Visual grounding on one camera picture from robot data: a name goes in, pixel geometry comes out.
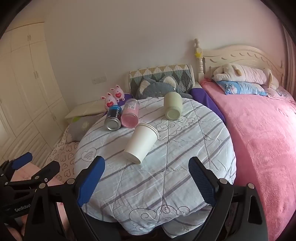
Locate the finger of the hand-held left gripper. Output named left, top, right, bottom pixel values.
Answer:
left=0, top=152, right=33, bottom=184
left=6, top=161, right=61, bottom=193

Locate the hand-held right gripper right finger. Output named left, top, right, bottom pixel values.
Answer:
left=188, top=157, right=270, bottom=241

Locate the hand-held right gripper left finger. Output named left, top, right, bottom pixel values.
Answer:
left=23, top=156, right=122, bottom=241

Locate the white paper cup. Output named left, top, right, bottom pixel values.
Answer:
left=123, top=123, right=159, bottom=165

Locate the green ceramic cup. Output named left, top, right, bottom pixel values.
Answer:
left=163, top=92, right=183, bottom=121

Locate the heart print sheet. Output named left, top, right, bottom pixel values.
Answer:
left=47, top=125, right=80, bottom=186

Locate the striped white quilt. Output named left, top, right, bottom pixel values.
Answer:
left=74, top=97, right=236, bottom=239

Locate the grey flower pillow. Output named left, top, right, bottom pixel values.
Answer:
left=66, top=113, right=108, bottom=142

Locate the cream wardrobe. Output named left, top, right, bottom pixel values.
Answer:
left=0, top=22, right=70, bottom=168

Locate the blue drink can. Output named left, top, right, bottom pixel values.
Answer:
left=105, top=105, right=123, bottom=131

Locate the pink can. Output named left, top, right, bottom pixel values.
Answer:
left=121, top=98, right=139, bottom=128

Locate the pink fleece blanket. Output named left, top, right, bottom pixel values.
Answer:
left=200, top=80, right=296, bottom=241

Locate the blue printed pillow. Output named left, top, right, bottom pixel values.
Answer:
left=216, top=81, right=269, bottom=96

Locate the grey cat plush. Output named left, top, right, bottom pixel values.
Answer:
left=135, top=76, right=193, bottom=100

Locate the cream plush dog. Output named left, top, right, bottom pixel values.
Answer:
left=213, top=63, right=279, bottom=90

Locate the diamond patterned cushion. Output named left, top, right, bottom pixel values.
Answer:
left=126, top=64, right=194, bottom=98

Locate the pink printed pillow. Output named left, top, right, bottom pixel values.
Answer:
left=266, top=85, right=296, bottom=100

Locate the cream wooden headboard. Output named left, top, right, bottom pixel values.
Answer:
left=194, top=38, right=287, bottom=90

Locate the pink curtain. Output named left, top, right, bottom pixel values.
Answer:
left=282, top=25, right=296, bottom=93

